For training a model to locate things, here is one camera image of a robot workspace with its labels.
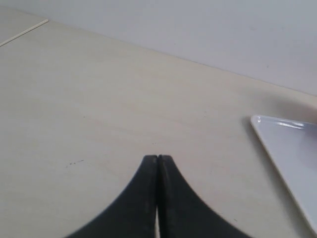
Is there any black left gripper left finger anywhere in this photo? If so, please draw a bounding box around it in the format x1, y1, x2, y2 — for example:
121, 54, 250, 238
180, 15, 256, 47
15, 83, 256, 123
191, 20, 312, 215
68, 155, 158, 238

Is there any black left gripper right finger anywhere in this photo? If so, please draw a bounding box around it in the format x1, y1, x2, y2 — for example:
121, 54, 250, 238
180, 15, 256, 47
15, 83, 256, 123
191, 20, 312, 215
157, 155, 248, 238

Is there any white rectangular plastic tray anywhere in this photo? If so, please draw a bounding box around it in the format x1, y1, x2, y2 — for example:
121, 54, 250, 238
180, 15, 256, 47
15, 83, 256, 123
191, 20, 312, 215
250, 115, 317, 233

